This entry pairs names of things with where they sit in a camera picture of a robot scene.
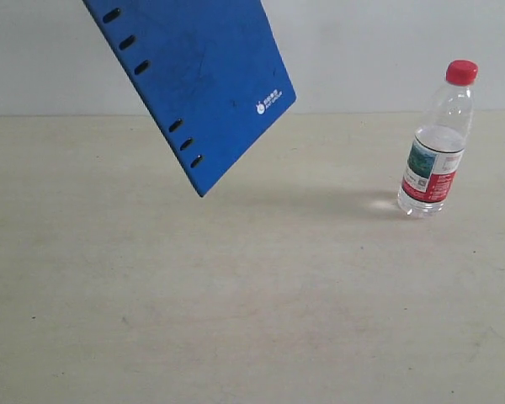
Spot blue ring binder notebook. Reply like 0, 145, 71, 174
86, 0, 296, 195

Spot clear water bottle red cap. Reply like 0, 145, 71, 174
397, 59, 478, 218

